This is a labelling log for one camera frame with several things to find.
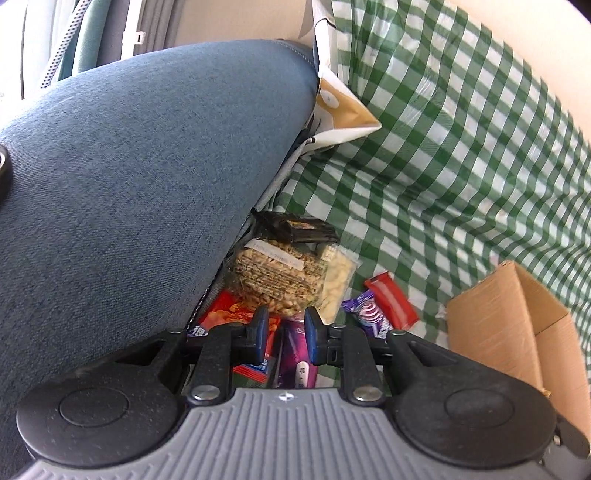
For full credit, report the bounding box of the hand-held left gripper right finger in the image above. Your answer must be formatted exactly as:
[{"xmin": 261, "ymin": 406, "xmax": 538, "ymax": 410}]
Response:
[{"xmin": 305, "ymin": 307, "xmax": 463, "ymax": 405}]

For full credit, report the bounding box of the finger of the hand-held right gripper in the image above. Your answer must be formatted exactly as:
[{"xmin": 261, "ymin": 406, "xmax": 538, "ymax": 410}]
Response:
[{"xmin": 0, "ymin": 143, "xmax": 14, "ymax": 201}]

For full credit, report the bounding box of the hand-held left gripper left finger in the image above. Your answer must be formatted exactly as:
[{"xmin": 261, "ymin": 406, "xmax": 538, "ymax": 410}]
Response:
[{"xmin": 111, "ymin": 307, "xmax": 271, "ymax": 403}]

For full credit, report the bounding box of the clear peanut packet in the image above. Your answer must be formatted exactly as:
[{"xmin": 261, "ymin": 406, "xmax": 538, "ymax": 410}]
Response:
[{"xmin": 226, "ymin": 237, "xmax": 338, "ymax": 319}]

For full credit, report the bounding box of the blue denim zipper bag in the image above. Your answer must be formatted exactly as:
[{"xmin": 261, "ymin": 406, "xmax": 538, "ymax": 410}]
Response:
[{"xmin": 0, "ymin": 41, "xmax": 320, "ymax": 476}]

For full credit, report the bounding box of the purple snack packet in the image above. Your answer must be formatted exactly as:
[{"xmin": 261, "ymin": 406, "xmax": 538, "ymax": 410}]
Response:
[{"xmin": 272, "ymin": 318, "xmax": 319, "ymax": 388}]

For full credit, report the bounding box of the orange red snack packet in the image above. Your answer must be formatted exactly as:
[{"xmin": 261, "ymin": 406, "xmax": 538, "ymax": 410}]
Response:
[{"xmin": 196, "ymin": 291, "xmax": 282, "ymax": 342}]

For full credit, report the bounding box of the blue and red snack packet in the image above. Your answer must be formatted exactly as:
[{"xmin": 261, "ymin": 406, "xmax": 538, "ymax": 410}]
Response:
[{"xmin": 233, "ymin": 332, "xmax": 278, "ymax": 384}]

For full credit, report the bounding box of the clear cashew packet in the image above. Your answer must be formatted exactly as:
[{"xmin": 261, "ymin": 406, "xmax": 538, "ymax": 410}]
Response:
[{"xmin": 318, "ymin": 247, "xmax": 361, "ymax": 324}]

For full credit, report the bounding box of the purple swirl candy packet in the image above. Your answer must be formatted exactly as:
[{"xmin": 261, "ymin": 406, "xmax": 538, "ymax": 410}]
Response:
[{"xmin": 342, "ymin": 291, "xmax": 393, "ymax": 340}]

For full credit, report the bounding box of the red snack bar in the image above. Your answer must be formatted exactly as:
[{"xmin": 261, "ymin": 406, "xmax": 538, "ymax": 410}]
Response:
[{"xmin": 364, "ymin": 272, "xmax": 420, "ymax": 330}]

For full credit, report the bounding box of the black snack packet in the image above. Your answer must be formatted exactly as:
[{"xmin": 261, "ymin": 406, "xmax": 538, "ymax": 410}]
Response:
[{"xmin": 252, "ymin": 210, "xmax": 340, "ymax": 245}]

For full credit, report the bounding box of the teal cloth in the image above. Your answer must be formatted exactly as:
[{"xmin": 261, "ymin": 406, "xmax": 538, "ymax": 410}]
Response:
[{"xmin": 69, "ymin": 0, "xmax": 112, "ymax": 75}]

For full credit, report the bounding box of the brown cardboard box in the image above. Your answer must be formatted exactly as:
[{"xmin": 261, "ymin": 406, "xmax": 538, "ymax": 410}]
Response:
[{"xmin": 445, "ymin": 261, "xmax": 591, "ymax": 444}]

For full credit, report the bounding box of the green checkered tablecloth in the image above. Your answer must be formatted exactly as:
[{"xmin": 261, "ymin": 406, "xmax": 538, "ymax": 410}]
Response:
[{"xmin": 272, "ymin": 0, "xmax": 591, "ymax": 384}]

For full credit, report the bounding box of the white and gold paper bag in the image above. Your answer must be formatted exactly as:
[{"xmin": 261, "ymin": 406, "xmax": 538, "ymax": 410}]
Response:
[{"xmin": 295, "ymin": 0, "xmax": 382, "ymax": 158}]

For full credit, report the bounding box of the white spotted cord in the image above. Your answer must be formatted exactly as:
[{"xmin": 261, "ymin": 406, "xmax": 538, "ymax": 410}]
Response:
[{"xmin": 39, "ymin": 0, "xmax": 90, "ymax": 88}]

